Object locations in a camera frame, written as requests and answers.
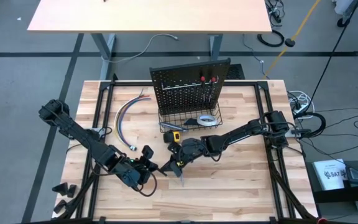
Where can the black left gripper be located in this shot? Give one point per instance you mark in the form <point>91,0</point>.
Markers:
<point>141,171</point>

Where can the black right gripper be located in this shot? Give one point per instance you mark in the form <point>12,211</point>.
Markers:
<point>188,151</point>

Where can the yellow black tape measure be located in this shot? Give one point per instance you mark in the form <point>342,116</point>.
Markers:
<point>174,137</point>

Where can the grey utility knife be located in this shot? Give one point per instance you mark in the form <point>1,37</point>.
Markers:
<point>172,126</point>

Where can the white tape roll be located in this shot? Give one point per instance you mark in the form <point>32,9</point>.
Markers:
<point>200,120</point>

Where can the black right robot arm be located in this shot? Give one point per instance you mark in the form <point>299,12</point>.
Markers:
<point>244,133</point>

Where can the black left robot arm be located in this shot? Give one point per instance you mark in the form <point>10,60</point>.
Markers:
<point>82,138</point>

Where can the yellow tag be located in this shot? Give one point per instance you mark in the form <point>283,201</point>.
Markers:
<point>181,163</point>

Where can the black flat tool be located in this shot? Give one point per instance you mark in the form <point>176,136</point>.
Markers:
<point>191,121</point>

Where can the black metal pegboard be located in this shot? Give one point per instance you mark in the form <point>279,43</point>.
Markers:
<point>182,93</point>

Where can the black plastic wedge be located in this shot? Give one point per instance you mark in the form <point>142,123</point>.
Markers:
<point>72,190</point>
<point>60,188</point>
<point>60,207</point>

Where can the black mesh panel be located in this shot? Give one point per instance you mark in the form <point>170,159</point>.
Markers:
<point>236,71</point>

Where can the light wooden desk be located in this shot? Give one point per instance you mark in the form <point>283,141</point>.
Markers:
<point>148,15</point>

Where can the white booklet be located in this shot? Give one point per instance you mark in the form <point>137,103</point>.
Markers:
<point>329,174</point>

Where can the red button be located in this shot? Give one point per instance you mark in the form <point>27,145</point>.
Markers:
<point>322,221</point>

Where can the black storage bin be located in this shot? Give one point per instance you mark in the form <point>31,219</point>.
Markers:
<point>337,194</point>

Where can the small dark device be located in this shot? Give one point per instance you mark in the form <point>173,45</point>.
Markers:
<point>357,173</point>

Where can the silver hook rail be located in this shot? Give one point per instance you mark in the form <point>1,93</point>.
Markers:
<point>182,86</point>

